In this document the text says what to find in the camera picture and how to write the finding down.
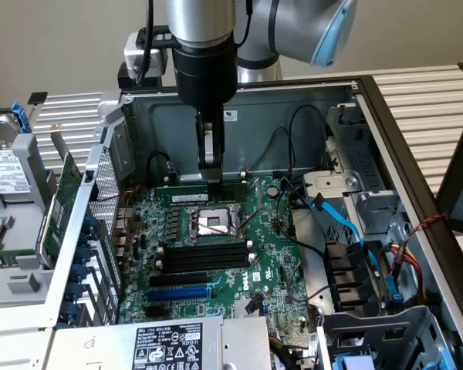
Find grey parts rack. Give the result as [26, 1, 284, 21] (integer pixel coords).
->
[0, 133, 59, 305]

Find blue plastic block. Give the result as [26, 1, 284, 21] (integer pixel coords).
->
[331, 352, 379, 370]

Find silver power supply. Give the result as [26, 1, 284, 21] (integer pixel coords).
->
[52, 316, 272, 370]

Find blue flat disk wire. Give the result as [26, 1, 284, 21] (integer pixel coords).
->
[311, 193, 376, 271]

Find small silver heatsink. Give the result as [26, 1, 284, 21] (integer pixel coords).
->
[233, 298, 258, 319]

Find blue disk caddy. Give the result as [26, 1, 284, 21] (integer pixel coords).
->
[11, 100, 49, 182]

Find silver hard disk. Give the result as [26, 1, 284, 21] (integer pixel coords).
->
[0, 115, 34, 204]

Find dark framed panel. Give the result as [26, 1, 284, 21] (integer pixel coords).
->
[435, 109, 463, 278]

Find coloured power wire bundle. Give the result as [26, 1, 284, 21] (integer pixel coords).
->
[385, 240, 429, 305]

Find black looped wire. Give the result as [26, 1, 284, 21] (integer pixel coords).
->
[286, 103, 330, 174]

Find CPU socket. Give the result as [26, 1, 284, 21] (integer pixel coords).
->
[183, 202, 244, 244]

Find red black twisted wire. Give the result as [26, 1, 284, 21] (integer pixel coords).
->
[403, 213, 450, 247]

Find black box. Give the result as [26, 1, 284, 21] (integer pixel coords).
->
[117, 61, 164, 88]

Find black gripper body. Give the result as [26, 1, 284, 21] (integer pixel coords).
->
[172, 40, 238, 115]

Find metal disk bay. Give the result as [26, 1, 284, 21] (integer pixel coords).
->
[302, 103, 404, 236]

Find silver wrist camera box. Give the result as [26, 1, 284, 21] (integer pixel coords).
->
[123, 26, 174, 79]

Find thin metal locking lever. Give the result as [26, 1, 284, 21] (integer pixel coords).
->
[237, 207, 263, 234]

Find green motherboard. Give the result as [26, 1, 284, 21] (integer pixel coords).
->
[117, 175, 313, 332]

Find blue card retainer clip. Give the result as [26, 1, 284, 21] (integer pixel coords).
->
[69, 264, 88, 285]
[83, 214, 98, 243]
[76, 245, 93, 267]
[60, 302, 77, 324]
[66, 283, 84, 305]

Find thin red wire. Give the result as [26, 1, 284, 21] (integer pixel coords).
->
[118, 184, 144, 247]

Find metal socket cover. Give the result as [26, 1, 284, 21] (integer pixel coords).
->
[226, 198, 245, 234]

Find blue expansion slot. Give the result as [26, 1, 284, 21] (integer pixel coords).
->
[146, 287, 211, 303]

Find long black expansion slot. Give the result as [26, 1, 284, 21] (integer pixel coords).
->
[149, 272, 209, 288]

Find grey disk cage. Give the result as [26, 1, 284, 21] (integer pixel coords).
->
[322, 304, 463, 370]

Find black fan shroud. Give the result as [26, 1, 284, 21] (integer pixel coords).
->
[323, 240, 390, 315]

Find black wire with plug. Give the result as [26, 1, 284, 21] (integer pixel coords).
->
[146, 151, 177, 187]

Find blue plastic clip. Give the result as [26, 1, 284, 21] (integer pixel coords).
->
[385, 275, 404, 305]

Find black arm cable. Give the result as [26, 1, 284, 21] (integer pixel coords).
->
[233, 0, 255, 48]

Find black camera cable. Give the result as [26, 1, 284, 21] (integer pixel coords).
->
[136, 0, 156, 85]

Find green graphics card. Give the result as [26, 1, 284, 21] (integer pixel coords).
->
[36, 123, 84, 271]

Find open PC case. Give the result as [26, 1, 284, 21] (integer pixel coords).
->
[38, 75, 463, 370]

